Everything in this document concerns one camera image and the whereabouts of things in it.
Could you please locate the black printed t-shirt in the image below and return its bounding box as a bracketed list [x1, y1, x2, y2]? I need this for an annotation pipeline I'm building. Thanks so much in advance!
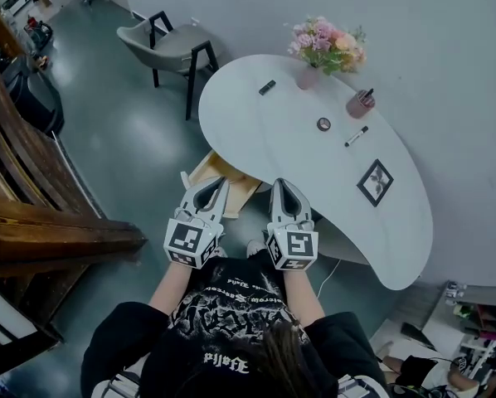
[80, 257, 392, 398]

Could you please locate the brown wooden stair stringer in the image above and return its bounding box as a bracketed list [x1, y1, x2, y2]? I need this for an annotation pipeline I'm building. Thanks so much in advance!
[0, 192, 148, 265]

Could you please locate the black and white marker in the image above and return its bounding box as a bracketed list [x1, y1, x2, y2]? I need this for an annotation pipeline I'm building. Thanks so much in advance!
[344, 125, 369, 148]

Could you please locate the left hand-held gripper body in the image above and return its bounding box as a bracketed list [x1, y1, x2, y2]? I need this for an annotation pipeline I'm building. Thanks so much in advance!
[163, 205, 226, 270]

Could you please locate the pink flower bouquet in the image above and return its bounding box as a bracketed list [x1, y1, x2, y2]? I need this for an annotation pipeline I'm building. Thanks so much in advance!
[288, 15, 367, 76]

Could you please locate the white shoulder strap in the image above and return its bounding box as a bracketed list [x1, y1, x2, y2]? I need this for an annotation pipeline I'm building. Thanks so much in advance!
[94, 371, 141, 398]
[337, 373, 390, 398]

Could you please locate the pink pen cup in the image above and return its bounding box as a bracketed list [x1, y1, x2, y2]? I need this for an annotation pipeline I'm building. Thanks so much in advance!
[346, 90, 376, 119]

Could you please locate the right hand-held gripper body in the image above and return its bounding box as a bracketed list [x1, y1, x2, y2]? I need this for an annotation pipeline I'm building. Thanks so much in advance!
[265, 219, 319, 272]

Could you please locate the grey chair with black legs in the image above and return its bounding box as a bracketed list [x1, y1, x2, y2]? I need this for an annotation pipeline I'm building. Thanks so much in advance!
[116, 10, 221, 122]

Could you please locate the white cable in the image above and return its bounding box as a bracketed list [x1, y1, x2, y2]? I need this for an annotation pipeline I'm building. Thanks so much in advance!
[316, 257, 343, 300]

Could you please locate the wooden desk drawer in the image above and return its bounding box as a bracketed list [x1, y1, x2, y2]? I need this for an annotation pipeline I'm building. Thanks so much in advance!
[180, 149, 262, 220]

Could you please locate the dark wooden staircase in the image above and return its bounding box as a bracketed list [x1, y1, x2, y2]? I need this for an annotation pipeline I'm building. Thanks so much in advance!
[0, 0, 148, 381]

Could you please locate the person's left forearm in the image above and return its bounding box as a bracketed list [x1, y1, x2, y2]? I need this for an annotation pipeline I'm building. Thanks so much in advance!
[148, 261, 191, 317]

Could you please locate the grey shelf unit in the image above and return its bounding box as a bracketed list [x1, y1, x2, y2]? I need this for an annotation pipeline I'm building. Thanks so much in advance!
[391, 280, 496, 362]

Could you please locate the pink vase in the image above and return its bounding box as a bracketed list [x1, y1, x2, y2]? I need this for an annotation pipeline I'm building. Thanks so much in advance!
[296, 65, 320, 90]

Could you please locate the black picture frame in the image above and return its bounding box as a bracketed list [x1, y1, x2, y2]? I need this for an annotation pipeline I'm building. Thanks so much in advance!
[356, 158, 395, 208]

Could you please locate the black and red machine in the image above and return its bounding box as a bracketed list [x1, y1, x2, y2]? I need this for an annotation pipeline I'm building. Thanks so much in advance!
[23, 18, 54, 51]

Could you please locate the white curved desk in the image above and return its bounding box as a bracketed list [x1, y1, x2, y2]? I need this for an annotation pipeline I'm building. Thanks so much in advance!
[197, 54, 435, 292]

